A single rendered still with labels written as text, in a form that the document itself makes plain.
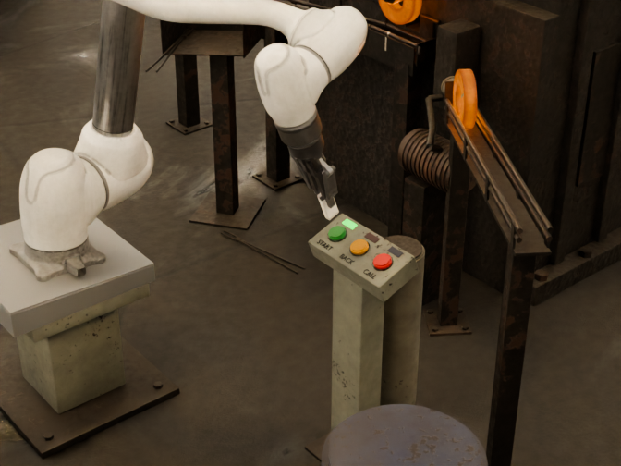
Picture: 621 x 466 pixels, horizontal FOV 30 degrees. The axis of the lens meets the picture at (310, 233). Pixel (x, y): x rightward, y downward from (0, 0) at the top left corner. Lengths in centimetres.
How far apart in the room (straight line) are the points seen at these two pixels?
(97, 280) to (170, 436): 45
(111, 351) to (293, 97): 103
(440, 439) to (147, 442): 92
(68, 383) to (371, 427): 97
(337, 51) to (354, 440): 77
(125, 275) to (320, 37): 84
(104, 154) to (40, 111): 181
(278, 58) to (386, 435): 76
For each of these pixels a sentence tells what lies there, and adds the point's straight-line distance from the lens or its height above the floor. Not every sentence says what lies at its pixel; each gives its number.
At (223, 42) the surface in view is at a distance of 360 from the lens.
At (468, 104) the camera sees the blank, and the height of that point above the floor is 73.
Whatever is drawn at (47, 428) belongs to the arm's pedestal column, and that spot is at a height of 2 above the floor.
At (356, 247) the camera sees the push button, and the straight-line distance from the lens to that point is 253.
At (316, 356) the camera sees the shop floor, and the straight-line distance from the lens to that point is 321.
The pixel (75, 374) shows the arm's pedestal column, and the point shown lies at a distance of 300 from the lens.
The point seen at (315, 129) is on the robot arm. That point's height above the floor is 91.
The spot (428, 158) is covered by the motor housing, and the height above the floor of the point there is 50.
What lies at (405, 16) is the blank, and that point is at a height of 77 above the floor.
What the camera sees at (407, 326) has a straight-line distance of 276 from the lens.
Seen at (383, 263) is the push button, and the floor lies 61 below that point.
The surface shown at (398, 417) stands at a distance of 235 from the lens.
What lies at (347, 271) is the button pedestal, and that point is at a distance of 252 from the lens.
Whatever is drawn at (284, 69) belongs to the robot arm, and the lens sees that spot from 225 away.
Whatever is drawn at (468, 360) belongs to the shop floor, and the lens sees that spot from 322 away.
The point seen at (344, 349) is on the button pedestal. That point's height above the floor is 34.
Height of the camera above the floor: 195
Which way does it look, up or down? 31 degrees down
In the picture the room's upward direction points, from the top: straight up
